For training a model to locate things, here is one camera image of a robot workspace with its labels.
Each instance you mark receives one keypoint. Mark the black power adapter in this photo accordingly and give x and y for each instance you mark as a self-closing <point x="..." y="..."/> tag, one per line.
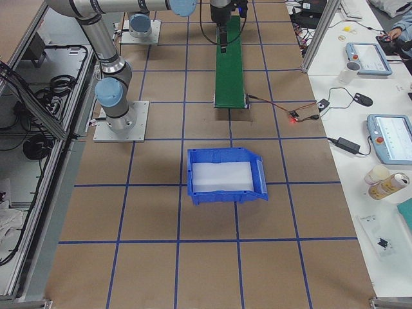
<point x="346" y="145"/>

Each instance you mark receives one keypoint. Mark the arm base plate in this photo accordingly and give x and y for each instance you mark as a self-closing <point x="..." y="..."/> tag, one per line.
<point x="131" y="127"/>
<point x="148" y="35"/>

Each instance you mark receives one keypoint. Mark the small sensor board red led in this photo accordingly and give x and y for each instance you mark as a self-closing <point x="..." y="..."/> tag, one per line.
<point x="294" y="117"/>

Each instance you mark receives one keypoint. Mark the green conveyor belt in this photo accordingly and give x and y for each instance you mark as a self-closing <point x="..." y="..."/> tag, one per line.
<point x="229" y="83"/>

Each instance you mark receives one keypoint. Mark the teach pendant near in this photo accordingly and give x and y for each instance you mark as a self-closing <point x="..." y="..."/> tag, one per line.
<point x="391" y="138"/>

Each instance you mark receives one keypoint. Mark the beverage can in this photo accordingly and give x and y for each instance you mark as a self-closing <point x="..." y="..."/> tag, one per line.
<point x="388" y="186"/>

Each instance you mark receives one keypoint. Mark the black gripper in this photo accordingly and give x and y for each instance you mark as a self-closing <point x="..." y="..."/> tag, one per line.
<point x="219" y="14"/>

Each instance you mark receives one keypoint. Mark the teach pendant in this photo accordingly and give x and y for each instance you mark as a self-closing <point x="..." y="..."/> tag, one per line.
<point x="370" y="57"/>
<point x="391" y="138"/>

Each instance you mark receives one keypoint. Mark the blue plastic bin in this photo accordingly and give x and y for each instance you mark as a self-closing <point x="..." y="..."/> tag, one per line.
<point x="233" y="174"/>

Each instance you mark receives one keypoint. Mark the teach pendant far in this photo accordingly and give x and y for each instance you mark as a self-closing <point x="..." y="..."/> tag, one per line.
<point x="370" y="57"/>

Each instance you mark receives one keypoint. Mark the aluminium frame post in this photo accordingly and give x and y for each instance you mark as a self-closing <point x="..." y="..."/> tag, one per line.
<point x="322" y="27"/>

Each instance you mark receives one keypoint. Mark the white mug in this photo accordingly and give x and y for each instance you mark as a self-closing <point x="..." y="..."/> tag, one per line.
<point x="349" y="72"/>

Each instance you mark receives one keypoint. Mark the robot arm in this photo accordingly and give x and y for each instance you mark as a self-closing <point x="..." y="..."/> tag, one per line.
<point x="111" y="91"/>
<point x="220" y="15"/>

